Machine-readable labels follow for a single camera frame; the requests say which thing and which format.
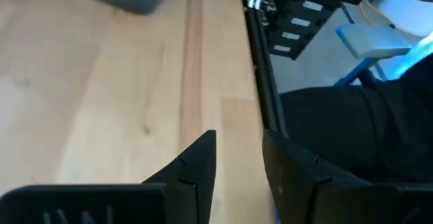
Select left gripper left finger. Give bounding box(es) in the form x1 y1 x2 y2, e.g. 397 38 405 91
141 129 217 224

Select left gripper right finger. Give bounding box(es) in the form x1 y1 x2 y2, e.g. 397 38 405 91
262 130 376 224

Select person's leg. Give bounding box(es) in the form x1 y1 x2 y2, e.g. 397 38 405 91
279 53 433 184

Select light blue stool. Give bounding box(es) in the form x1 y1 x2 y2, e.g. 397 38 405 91
334 23 413 87

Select black rack white labels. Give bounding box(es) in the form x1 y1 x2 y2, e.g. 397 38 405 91
262 0 368 61

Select black aluminium table frame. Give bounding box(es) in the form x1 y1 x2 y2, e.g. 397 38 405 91
237 0 289 140

